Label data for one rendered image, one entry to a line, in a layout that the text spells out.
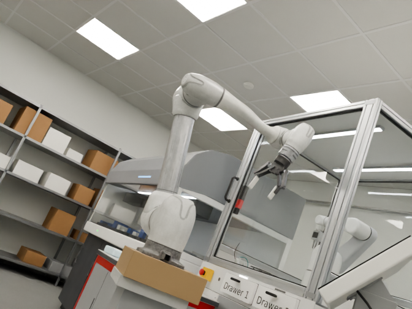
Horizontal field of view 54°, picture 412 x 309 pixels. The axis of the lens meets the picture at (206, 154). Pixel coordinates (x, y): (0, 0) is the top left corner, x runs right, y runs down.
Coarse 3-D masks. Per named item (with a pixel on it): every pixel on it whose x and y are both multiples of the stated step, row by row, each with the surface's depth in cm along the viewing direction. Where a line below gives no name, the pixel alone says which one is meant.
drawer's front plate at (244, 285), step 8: (224, 280) 236; (232, 280) 230; (240, 280) 224; (232, 288) 227; (240, 288) 221; (248, 288) 216; (256, 288) 213; (232, 296) 223; (240, 296) 218; (248, 296) 213
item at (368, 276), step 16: (400, 240) 118; (384, 256) 118; (400, 256) 117; (352, 272) 119; (368, 272) 118; (384, 272) 120; (320, 288) 120; (336, 288) 118; (352, 288) 117; (368, 288) 133; (384, 288) 132; (336, 304) 142
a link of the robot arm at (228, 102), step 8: (224, 88) 187; (224, 96) 184; (232, 96) 187; (224, 104) 185; (232, 104) 187; (240, 104) 189; (232, 112) 190; (240, 112) 190; (248, 112) 192; (248, 120) 196; (256, 120) 199; (256, 128) 205; (264, 128) 209; (272, 128) 212; (280, 128) 212; (272, 136) 211; (280, 136) 210; (272, 144) 214; (280, 144) 211
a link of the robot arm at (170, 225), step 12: (168, 204) 167; (180, 204) 166; (192, 204) 170; (156, 216) 168; (168, 216) 164; (180, 216) 164; (192, 216) 168; (156, 228) 164; (168, 228) 162; (180, 228) 163; (192, 228) 169; (156, 240) 162; (168, 240) 161; (180, 240) 163; (180, 252) 165
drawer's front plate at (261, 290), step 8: (264, 288) 206; (256, 296) 208; (264, 296) 203; (272, 296) 199; (280, 296) 195; (288, 296) 191; (256, 304) 205; (272, 304) 196; (280, 304) 192; (288, 304) 188; (296, 304) 185
